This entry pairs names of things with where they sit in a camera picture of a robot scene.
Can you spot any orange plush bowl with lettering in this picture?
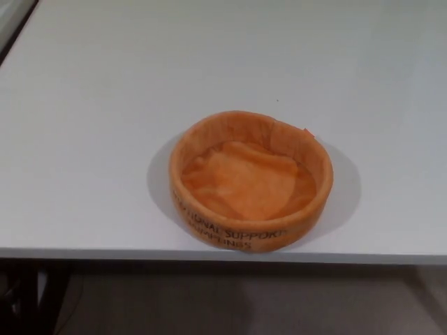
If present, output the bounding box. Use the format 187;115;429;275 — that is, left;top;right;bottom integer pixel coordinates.
168;110;335;254

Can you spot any dark table leg frame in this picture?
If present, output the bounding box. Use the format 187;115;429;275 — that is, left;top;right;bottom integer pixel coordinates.
0;260;76;335

